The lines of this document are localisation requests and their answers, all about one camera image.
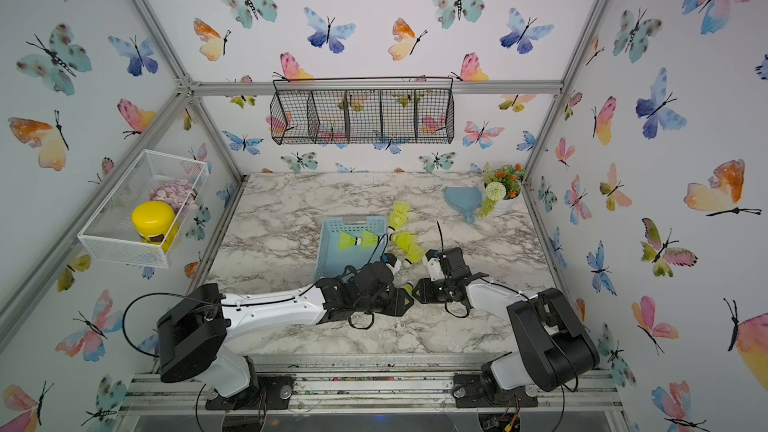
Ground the light blue plastic storage basket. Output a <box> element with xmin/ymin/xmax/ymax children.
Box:
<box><xmin>316</xmin><ymin>216</ymin><xmax>387</xmax><ymax>279</ymax></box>

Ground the yellow shuttlecock bottom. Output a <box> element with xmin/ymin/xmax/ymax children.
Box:
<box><xmin>359</xmin><ymin>230</ymin><xmax>380</xmax><ymax>249</ymax></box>

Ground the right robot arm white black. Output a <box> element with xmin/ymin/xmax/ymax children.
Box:
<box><xmin>412</xmin><ymin>248</ymin><xmax>600</xmax><ymax>403</ymax></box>

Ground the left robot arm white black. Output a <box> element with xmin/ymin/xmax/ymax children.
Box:
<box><xmin>157</xmin><ymin>262</ymin><xmax>414</xmax><ymax>399</ymax></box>

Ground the light blue plastic scoop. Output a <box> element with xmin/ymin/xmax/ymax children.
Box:
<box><xmin>444</xmin><ymin>187</ymin><xmax>483</xmax><ymax>224</ymax></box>

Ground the artificial plant in white pot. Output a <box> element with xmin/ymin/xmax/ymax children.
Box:
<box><xmin>478</xmin><ymin>163</ymin><xmax>526</xmax><ymax>218</ymax></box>

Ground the pink round item in basket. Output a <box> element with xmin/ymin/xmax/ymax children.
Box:
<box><xmin>150</xmin><ymin>179</ymin><xmax>199</xmax><ymax>213</ymax></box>

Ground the yellow lidded jar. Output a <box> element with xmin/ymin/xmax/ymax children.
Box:
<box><xmin>131</xmin><ymin>201</ymin><xmax>178</xmax><ymax>252</ymax></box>

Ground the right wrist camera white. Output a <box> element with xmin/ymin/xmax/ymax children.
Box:
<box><xmin>423</xmin><ymin>257</ymin><xmax>445</xmax><ymax>282</ymax></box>

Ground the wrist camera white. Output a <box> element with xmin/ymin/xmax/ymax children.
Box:
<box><xmin>381</xmin><ymin>252</ymin><xmax>402</xmax><ymax>274</ymax></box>
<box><xmin>423</xmin><ymin>257</ymin><xmax>445</xmax><ymax>282</ymax></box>

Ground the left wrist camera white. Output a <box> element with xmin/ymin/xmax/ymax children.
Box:
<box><xmin>381</xmin><ymin>252</ymin><xmax>402</xmax><ymax>274</ymax></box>

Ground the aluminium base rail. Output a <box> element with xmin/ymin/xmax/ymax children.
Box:
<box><xmin>116</xmin><ymin>353</ymin><xmax>625</xmax><ymax>418</ymax></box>

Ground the black wire wall basket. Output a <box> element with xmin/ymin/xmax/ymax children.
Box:
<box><xmin>267</xmin><ymin>76</ymin><xmax>455</xmax><ymax>148</ymax></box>

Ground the white mesh wall basket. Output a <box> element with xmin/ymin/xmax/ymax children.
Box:
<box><xmin>78</xmin><ymin>150</ymin><xmax>209</xmax><ymax>268</ymax></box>

